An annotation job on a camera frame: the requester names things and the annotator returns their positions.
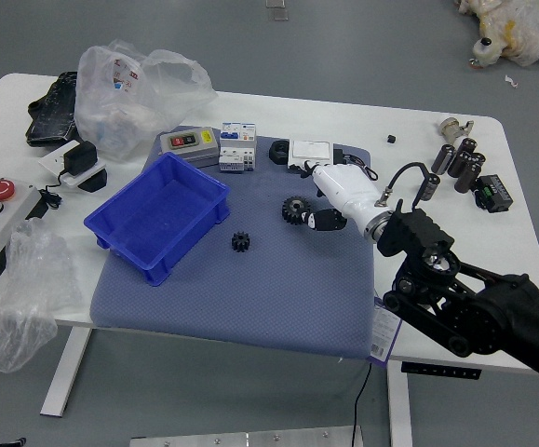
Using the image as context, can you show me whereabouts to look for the small black module with wires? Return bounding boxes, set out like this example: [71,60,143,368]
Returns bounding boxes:
[331,147,380,181]

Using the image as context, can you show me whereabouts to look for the white wall switch panel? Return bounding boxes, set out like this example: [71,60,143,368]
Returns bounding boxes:
[286,138,334,172]

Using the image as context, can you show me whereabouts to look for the blue plastic box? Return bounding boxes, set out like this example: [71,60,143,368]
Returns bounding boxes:
[84,152,231,287]

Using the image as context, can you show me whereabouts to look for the large clear plastic bag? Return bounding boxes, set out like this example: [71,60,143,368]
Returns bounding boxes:
[73,39,219,163]

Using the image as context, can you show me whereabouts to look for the purple and white label tag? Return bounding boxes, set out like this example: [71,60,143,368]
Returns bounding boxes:
[366,300,405,369]

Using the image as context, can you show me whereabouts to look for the big black gear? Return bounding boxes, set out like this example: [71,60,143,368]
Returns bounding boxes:
[281,196,313,227]

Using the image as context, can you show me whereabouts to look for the grey two-button switch box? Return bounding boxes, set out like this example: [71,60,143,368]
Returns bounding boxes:
[158,129,222,169]

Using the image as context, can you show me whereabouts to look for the crumpled clear plastic wrap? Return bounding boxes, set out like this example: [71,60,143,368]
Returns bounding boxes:
[0,217,84,373]

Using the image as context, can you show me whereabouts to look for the plastic-wrapped plush toy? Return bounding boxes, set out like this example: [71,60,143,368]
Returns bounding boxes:
[452,0,539,71]

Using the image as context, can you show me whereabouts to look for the black hanging cable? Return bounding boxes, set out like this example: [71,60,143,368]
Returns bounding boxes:
[351,360,373,447]

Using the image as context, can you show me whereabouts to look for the black power adapter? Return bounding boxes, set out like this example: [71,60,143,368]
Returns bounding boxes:
[62,141,99,177]

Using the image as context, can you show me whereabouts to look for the beige metal connector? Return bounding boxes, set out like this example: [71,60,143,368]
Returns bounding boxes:
[438,117,476,141]

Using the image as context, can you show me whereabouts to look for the black module with green terminals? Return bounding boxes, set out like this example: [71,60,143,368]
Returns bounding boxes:
[472,173,516,214]

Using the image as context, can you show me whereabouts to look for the white table leg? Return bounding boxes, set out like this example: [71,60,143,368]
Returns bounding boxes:
[386,360,413,447]
[39,325,94,417]

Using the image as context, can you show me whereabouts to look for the black adapter cord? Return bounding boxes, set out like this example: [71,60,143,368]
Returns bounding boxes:
[38,171,64,210]

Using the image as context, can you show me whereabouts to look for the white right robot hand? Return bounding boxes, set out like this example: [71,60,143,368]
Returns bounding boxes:
[300,160,394,234]

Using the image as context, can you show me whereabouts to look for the blue-grey cushion mat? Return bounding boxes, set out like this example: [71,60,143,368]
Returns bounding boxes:
[89,134,376,359]

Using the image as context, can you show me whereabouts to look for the white circuit breaker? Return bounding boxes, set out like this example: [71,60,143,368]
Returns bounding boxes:
[217,121,258,174]

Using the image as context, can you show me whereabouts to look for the black hex nut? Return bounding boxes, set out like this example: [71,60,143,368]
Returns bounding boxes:
[267,139,291,164]

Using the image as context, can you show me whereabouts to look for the black table control panel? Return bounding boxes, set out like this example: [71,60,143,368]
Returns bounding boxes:
[400,360,483,381]

